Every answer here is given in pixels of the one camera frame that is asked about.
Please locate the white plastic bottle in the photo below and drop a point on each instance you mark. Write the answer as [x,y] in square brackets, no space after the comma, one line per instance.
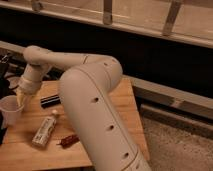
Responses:
[44,132]

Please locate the black rectangular box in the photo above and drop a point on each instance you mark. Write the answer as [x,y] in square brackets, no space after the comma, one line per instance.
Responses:
[49,101]

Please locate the dried red chili pepper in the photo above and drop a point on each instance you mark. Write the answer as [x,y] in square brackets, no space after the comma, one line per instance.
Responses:
[69,141]

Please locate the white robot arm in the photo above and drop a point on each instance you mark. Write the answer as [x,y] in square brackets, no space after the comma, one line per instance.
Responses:
[84,89]

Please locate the black tripod stand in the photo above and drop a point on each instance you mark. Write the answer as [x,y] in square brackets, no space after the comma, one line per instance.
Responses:
[4,89]

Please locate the metal window frame rail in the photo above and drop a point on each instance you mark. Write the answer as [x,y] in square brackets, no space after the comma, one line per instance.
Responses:
[187,21]

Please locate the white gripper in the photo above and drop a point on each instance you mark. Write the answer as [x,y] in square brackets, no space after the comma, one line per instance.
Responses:
[26,87]

